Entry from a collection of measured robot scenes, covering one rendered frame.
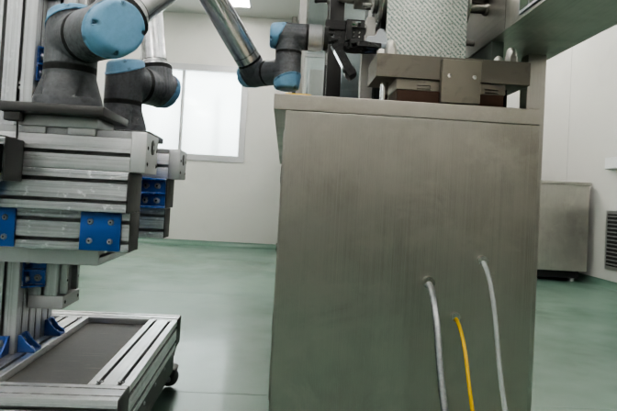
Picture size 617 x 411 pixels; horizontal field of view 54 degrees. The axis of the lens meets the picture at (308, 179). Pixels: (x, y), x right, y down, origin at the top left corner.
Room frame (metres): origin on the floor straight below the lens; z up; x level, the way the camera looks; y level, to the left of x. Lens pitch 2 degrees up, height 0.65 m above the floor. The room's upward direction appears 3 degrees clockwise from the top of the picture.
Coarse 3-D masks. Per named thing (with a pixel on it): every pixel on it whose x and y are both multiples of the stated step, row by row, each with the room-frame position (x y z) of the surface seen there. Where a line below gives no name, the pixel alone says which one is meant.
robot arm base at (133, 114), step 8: (104, 104) 1.82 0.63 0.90; (112, 104) 1.80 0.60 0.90; (120, 104) 1.80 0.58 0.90; (128, 104) 1.81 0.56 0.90; (136, 104) 1.83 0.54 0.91; (120, 112) 1.80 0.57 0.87; (128, 112) 1.81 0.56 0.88; (136, 112) 1.83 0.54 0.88; (128, 120) 1.80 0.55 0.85; (136, 120) 1.83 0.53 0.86; (120, 128) 1.79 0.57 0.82; (128, 128) 1.80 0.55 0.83; (136, 128) 1.81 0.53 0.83; (144, 128) 1.85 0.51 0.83
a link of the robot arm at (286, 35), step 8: (272, 24) 1.69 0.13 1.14; (280, 24) 1.69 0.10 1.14; (288, 24) 1.69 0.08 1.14; (296, 24) 1.69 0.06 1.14; (304, 24) 1.70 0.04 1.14; (272, 32) 1.68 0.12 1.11; (280, 32) 1.67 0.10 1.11; (288, 32) 1.68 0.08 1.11; (296, 32) 1.68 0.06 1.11; (304, 32) 1.68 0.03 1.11; (272, 40) 1.68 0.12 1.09; (280, 40) 1.68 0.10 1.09; (288, 40) 1.68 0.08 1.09; (296, 40) 1.68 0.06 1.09; (304, 40) 1.68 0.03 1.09; (272, 48) 1.72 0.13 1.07; (280, 48) 1.68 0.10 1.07; (288, 48) 1.68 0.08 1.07; (296, 48) 1.68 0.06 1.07; (304, 48) 1.70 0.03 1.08
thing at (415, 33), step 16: (400, 16) 1.72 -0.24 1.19; (416, 16) 1.73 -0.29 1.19; (432, 16) 1.73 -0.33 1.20; (448, 16) 1.73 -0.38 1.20; (464, 16) 1.73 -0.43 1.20; (400, 32) 1.73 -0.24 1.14; (416, 32) 1.73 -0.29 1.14; (432, 32) 1.73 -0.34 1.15; (448, 32) 1.73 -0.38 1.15; (464, 32) 1.73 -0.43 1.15; (400, 48) 1.73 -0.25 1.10; (416, 48) 1.73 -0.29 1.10; (432, 48) 1.73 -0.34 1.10; (448, 48) 1.73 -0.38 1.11; (464, 48) 1.73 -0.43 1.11
